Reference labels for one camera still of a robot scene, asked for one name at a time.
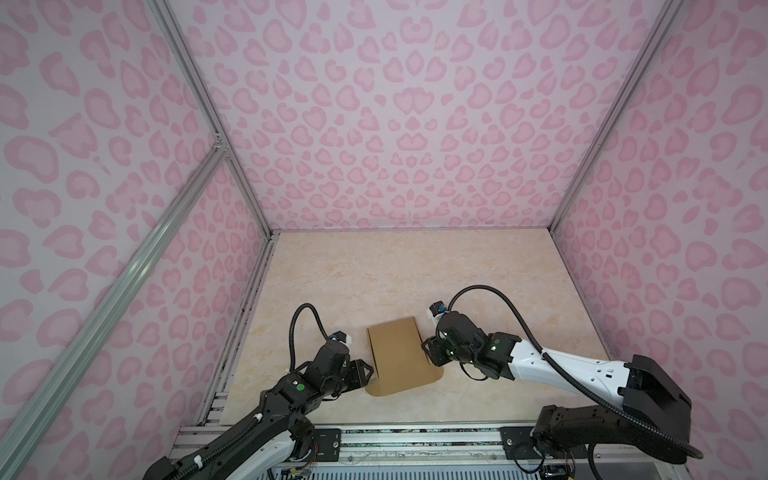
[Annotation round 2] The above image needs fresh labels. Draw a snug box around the brown cardboard box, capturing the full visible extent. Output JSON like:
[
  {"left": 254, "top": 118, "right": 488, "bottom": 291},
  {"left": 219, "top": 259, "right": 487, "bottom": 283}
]
[{"left": 365, "top": 317, "right": 444, "bottom": 397}]

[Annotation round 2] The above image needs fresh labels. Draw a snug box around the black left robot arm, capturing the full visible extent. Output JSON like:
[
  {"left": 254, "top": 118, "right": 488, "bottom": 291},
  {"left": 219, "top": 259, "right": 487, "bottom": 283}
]
[{"left": 143, "top": 337, "right": 374, "bottom": 479}]

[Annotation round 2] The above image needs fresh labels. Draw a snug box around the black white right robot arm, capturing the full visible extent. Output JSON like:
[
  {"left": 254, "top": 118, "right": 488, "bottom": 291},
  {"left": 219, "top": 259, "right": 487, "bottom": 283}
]
[{"left": 422, "top": 302, "right": 703, "bottom": 465}]

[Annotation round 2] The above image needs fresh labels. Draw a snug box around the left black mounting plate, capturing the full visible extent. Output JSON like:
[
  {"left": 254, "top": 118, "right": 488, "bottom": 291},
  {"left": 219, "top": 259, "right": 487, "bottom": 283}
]
[{"left": 297, "top": 428, "right": 342, "bottom": 463}]

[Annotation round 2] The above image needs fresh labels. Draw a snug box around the black mounting plate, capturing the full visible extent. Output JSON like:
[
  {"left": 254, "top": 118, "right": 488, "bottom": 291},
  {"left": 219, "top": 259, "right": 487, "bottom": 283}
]
[
  {"left": 499, "top": 426, "right": 541, "bottom": 461},
  {"left": 297, "top": 428, "right": 342, "bottom": 463}
]

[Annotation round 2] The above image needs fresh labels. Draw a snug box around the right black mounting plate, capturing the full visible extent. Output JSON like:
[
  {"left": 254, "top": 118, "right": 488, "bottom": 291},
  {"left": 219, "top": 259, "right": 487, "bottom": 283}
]
[{"left": 499, "top": 426, "right": 541, "bottom": 461}]

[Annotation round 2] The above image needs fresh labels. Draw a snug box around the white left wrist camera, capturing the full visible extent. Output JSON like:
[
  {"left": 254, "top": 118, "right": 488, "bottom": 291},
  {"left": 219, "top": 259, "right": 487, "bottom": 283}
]
[{"left": 330, "top": 331, "right": 351, "bottom": 347}]

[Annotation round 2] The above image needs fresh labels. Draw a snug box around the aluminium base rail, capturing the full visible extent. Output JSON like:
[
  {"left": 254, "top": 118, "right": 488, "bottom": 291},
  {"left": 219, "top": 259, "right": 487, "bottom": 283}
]
[{"left": 158, "top": 392, "right": 691, "bottom": 480}]

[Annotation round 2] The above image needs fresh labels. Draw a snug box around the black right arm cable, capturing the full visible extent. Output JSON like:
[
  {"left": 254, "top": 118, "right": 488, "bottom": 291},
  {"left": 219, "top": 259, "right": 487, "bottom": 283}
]
[{"left": 446, "top": 284, "right": 704, "bottom": 462}]

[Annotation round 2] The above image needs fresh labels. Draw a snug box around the left aluminium frame strut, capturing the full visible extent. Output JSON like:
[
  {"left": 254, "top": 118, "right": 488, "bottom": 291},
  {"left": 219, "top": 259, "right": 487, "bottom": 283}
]
[{"left": 1, "top": 146, "right": 227, "bottom": 479}]

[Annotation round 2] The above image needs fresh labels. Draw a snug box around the back left aluminium post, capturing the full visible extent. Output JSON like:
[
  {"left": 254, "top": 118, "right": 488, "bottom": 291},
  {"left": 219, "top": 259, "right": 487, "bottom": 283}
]
[{"left": 145, "top": 0, "right": 273, "bottom": 239}]

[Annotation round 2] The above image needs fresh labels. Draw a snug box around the aluminium post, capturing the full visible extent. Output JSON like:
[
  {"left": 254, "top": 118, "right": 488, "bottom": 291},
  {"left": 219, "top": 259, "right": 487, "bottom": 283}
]
[
  {"left": 145, "top": 0, "right": 273, "bottom": 239},
  {"left": 548, "top": 0, "right": 688, "bottom": 237}
]

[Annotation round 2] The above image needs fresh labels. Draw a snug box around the back right aluminium post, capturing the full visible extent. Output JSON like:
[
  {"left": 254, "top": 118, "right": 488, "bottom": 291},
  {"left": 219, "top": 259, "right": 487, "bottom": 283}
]
[{"left": 548, "top": 0, "right": 688, "bottom": 237}]

